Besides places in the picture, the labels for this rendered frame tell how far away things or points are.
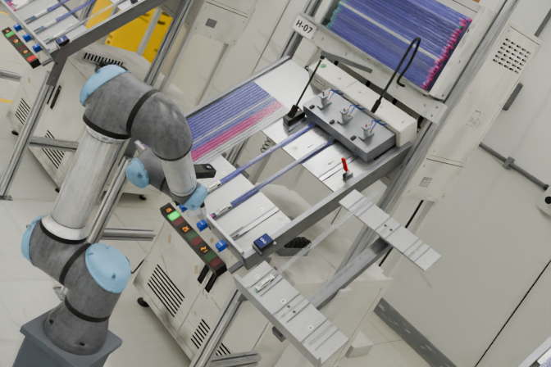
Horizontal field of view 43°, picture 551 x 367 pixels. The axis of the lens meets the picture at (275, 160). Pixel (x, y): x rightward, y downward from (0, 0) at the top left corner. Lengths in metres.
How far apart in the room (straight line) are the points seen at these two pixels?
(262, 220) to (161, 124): 0.82
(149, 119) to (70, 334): 0.56
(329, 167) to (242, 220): 0.36
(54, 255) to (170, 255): 1.21
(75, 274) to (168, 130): 0.42
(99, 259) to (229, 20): 2.13
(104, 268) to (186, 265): 1.17
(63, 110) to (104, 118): 2.08
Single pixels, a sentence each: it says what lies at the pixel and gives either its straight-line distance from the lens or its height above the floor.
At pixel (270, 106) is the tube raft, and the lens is 2.58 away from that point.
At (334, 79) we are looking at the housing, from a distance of 2.56.
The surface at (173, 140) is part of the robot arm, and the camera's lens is 1.51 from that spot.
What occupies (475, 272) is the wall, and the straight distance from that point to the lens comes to 3.88.
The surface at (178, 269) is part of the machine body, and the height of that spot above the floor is 0.29.
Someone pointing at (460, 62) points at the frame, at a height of 1.52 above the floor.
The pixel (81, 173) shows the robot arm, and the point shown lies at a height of 0.95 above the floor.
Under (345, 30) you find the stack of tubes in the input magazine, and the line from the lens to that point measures 2.59.
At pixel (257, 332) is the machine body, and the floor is 0.37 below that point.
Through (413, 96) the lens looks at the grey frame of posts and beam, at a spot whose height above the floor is 1.35.
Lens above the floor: 1.60
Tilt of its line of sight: 16 degrees down
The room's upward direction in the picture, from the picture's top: 29 degrees clockwise
